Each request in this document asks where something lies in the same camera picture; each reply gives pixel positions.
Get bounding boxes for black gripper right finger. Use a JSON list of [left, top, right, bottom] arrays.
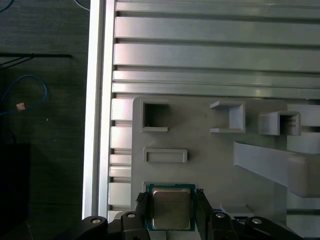
[[196, 189, 305, 240]]

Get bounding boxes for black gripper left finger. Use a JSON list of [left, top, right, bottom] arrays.
[[82, 192, 151, 240]]

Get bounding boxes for silver CPU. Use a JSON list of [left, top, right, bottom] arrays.
[[146, 183, 197, 232]]

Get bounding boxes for dark labelled RAM stick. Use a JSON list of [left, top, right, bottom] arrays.
[[231, 215, 253, 223]]

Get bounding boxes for grey parts rack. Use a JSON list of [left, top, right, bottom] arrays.
[[129, 96, 320, 240]]

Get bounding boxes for blue floor cable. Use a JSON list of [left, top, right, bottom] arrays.
[[0, 74, 48, 116]]

